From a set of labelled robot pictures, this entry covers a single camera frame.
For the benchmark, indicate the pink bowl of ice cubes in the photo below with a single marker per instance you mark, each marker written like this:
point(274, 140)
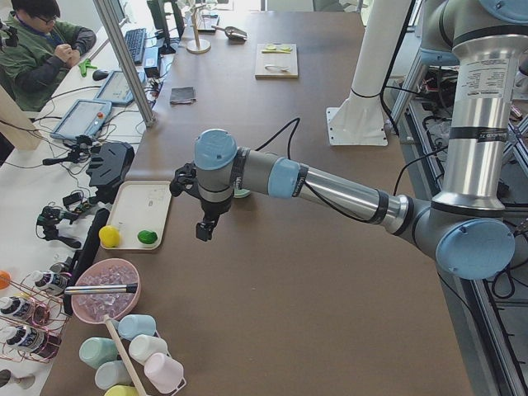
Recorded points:
point(114, 271)

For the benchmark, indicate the bamboo cutting board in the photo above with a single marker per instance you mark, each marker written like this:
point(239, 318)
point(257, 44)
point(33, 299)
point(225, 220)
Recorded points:
point(276, 61)

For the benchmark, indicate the yellow lemon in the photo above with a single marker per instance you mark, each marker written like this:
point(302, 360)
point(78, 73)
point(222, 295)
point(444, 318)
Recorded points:
point(109, 236)

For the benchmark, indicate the mint green cup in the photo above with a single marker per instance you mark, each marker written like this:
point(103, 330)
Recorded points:
point(95, 351)

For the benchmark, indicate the teach pendant tablet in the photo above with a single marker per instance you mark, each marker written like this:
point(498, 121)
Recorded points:
point(115, 89)
point(84, 118)

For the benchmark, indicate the pale blue cup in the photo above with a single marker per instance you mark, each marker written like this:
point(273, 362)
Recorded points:
point(112, 373)

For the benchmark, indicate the green lime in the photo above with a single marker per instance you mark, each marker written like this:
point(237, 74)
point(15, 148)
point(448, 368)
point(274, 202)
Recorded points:
point(146, 236)

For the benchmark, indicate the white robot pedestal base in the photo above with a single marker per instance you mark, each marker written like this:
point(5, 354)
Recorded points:
point(359, 120)

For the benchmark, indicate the steel scoop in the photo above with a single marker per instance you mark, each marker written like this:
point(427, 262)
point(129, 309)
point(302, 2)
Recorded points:
point(232, 33)

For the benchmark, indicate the mint green bowl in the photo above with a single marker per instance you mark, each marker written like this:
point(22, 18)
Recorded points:
point(240, 193)

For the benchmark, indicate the metal tongs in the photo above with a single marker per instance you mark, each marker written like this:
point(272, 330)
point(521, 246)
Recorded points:
point(101, 289)

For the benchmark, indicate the teach pendant tablet near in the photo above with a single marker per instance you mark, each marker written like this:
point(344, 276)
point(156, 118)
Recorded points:
point(84, 118)

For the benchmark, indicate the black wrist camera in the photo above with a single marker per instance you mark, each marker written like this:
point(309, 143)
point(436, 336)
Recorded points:
point(206, 227)

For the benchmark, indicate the cream rabbit tray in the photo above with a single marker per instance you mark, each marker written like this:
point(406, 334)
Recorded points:
point(140, 205)

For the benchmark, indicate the white cup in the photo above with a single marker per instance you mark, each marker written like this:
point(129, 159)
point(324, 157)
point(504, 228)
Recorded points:
point(143, 346)

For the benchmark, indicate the yellow cup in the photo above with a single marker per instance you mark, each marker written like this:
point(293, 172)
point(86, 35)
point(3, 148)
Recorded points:
point(121, 390)

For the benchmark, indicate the wooden cup rack rod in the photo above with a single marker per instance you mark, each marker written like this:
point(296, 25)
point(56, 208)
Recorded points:
point(124, 356)

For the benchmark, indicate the yellow plastic knife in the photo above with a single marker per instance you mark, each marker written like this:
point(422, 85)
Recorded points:
point(276, 51)

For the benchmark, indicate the pink cup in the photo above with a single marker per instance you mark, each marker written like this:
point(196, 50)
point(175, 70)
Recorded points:
point(165, 373)

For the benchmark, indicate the black keyboard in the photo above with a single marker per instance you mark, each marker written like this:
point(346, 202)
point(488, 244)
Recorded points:
point(135, 43)

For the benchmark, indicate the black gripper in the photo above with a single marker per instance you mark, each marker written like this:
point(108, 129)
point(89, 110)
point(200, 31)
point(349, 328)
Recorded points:
point(211, 210)

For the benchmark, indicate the person in green jacket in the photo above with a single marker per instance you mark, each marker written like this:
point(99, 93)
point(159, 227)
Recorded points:
point(48, 47)

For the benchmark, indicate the white ceramic spoon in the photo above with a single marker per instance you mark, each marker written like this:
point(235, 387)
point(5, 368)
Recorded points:
point(276, 68)

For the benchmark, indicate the wooden mug tree stand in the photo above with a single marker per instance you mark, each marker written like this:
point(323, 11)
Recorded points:
point(193, 9)

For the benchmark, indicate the computer mouse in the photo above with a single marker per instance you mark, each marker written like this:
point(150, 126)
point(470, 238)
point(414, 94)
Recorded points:
point(99, 75)

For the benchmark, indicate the aluminium frame post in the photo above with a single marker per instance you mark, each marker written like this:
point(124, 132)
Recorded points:
point(111, 24)

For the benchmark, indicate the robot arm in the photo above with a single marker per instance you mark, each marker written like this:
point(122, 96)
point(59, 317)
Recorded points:
point(461, 227)

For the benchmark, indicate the light blue cup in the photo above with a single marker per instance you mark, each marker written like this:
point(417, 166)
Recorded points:
point(132, 325)

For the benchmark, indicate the copper wire bottle rack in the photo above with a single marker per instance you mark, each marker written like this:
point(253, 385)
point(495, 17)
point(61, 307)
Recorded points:
point(32, 316)

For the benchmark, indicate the teach pendant tablet far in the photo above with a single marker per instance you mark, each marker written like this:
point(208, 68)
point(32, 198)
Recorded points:
point(115, 89)

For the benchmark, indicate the grey folded cloth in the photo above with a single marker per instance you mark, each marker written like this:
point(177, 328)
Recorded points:
point(182, 95)

